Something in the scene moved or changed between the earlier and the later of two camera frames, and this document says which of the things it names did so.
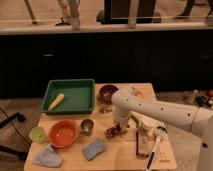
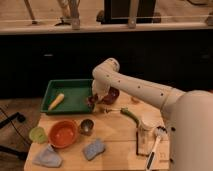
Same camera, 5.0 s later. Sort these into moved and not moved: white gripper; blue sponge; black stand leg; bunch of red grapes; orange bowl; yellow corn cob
Moved: bunch of red grapes; white gripper
Not moved: orange bowl; black stand leg; yellow corn cob; blue sponge
